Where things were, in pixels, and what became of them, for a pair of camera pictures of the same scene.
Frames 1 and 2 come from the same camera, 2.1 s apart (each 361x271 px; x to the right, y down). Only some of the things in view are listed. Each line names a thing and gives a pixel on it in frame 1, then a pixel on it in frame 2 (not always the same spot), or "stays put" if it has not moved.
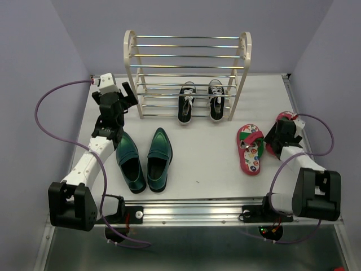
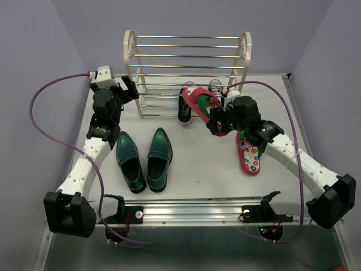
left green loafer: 130,164 stays put
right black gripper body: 269,134 to 236,123
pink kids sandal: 288,114 to 202,101
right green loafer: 159,158 stays put
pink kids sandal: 250,143 stays put
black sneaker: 186,99 stays put
